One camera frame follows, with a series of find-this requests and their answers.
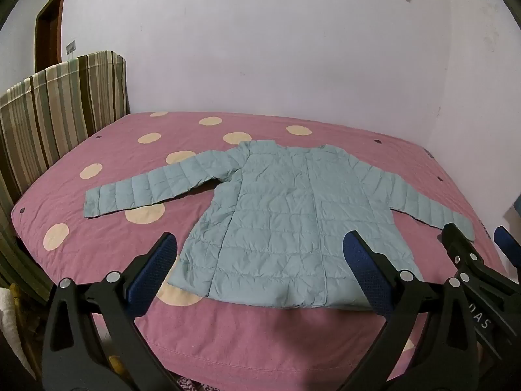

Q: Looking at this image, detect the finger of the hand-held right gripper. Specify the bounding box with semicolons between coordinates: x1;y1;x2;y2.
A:
494;225;521;260
441;223;521;295

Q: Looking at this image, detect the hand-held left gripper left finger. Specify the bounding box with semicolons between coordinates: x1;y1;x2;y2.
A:
42;232;178;391

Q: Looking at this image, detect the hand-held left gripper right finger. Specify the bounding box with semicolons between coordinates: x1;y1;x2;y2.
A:
343;230;479;391

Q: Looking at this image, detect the light green quilted jacket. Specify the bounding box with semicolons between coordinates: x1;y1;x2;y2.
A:
83;139;477;309

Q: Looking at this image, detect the pink dotted bed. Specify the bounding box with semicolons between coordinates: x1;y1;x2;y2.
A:
11;111;507;384

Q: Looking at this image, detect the white towel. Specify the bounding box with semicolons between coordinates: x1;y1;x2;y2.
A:
0;287;22;361

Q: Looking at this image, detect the striped fabric headboard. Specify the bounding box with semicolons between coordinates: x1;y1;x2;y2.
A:
0;50;131;298

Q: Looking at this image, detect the brown wooden door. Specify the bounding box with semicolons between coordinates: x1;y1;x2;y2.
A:
35;0;68;72

